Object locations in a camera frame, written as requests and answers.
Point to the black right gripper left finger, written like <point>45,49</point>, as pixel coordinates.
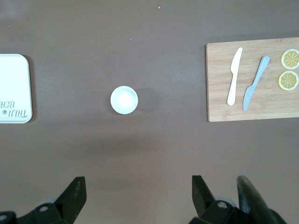
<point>67,205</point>

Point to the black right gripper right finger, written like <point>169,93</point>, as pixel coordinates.
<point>203,203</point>

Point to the white plastic cup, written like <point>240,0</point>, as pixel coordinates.
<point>124,100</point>

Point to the white bear print tray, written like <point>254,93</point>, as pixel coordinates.
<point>14,88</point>

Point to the bamboo cutting board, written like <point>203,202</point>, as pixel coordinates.
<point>217,81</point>

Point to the white plastic knife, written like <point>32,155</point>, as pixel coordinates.
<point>234,77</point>

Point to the grey plastic knife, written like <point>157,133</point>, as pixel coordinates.
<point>255,80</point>

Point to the yellow lemon slice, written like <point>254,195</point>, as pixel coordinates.
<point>290,59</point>
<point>288,80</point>

